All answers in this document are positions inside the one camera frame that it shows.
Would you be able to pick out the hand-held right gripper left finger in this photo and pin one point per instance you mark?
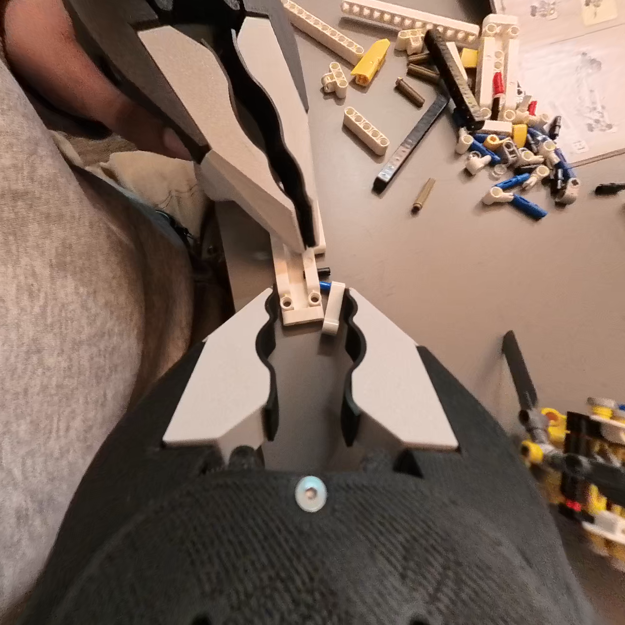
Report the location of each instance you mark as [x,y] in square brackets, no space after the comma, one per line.
[219,395]

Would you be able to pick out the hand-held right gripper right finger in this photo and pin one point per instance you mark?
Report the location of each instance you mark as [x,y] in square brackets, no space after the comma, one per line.
[405,395]

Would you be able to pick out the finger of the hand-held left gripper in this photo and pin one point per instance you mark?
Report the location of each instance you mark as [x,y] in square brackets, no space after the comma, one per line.
[288,117]
[195,88]

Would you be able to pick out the white lego panel assembly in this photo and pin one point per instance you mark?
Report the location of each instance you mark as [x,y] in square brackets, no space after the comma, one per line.
[293,312]

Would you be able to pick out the small white lego liftarm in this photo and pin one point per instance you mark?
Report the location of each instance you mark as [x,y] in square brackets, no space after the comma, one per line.
[334,307]

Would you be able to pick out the person's left forearm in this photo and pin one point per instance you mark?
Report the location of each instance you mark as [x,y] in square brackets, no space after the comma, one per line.
[49,49]

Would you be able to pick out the white lego cross block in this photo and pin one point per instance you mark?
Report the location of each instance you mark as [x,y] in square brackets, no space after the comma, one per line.
[410,40]
[336,78]

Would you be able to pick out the short white lego beam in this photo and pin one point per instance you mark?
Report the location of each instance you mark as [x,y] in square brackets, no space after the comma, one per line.
[366,131]

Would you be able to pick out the long white lego beam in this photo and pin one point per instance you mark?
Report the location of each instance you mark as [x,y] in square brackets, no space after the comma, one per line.
[415,22]
[327,34]

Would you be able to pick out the yellow lego panel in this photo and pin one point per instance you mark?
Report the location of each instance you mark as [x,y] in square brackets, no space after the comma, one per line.
[371,62]

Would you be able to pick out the tan lego axle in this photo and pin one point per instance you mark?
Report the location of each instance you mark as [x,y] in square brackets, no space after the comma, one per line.
[409,92]
[422,72]
[423,195]

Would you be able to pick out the thin black lego beam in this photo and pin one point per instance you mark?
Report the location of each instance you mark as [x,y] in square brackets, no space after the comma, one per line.
[410,144]

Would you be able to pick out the thick black lego beam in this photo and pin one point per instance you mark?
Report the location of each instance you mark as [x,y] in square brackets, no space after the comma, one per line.
[456,78]

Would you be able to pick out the lego helicopter model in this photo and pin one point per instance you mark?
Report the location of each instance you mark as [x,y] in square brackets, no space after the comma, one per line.
[586,464]

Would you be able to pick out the pile of small lego pieces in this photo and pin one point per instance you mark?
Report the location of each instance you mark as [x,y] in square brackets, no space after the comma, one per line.
[522,156]

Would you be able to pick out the black lego pin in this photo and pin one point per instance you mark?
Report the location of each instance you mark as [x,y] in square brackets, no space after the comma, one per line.
[610,188]

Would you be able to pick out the person's left hand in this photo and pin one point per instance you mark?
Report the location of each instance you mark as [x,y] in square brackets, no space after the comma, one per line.
[151,136]

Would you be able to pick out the open instruction booklet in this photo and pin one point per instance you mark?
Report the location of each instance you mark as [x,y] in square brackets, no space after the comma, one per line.
[576,88]

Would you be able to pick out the white lego frame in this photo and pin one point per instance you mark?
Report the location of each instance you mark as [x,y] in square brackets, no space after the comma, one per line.
[488,63]

